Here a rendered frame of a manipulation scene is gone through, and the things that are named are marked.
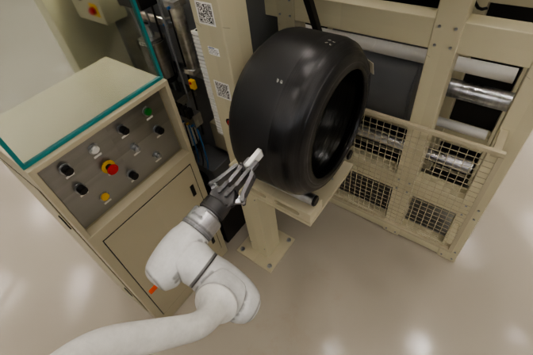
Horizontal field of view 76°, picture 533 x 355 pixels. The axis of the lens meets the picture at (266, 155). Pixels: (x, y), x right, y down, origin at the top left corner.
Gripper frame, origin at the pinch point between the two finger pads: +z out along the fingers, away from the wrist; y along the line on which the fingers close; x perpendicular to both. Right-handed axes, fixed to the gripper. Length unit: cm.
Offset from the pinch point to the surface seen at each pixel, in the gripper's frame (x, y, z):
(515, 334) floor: 129, -100, 40
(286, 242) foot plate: 126, 23, 21
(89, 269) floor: 115, 119, -62
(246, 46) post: -9.5, 26.4, 34.4
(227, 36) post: -18.0, 26.4, 27.4
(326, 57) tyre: -16.8, -7.8, 30.4
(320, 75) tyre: -15.0, -9.1, 24.9
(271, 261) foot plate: 124, 23, 6
